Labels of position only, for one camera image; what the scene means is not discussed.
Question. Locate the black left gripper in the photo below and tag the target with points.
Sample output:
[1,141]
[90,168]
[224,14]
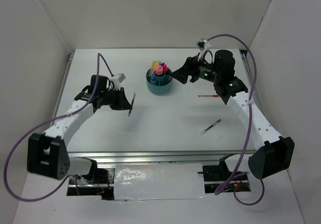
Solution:
[123,103]

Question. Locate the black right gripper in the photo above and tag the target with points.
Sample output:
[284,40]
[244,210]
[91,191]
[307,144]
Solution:
[190,65]

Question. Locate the blue refill pen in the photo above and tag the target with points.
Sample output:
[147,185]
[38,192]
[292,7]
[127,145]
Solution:
[132,102]

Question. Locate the pink bottle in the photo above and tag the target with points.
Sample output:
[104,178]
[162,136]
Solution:
[159,71]

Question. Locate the blue cap spray bottle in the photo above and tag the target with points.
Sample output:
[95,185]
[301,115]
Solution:
[153,79]

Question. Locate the yellow highlighter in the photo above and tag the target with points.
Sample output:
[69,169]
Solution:
[153,67]

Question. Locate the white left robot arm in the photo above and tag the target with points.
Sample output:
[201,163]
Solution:
[47,152]

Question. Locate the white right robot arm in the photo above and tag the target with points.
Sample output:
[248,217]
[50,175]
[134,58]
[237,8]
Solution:
[273,151]

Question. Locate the teal round organizer container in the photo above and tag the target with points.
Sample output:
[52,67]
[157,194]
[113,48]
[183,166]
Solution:
[163,86]

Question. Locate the red gel pen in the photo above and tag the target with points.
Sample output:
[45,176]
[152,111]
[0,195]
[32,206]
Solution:
[214,95]

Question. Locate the black gel pen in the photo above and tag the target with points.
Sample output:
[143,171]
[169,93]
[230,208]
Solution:
[209,127]

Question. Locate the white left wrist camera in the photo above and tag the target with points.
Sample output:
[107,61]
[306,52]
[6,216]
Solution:
[116,80]

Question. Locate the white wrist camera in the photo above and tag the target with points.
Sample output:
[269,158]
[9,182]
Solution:
[116,80]
[204,46]

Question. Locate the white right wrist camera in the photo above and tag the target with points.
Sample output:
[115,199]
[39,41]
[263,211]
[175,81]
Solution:
[204,46]

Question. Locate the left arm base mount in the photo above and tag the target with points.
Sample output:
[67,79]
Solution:
[100,184]

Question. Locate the aluminium table frame rail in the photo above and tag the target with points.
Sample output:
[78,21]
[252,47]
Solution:
[160,126]

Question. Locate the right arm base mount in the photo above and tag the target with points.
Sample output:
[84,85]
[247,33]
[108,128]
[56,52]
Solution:
[214,175]

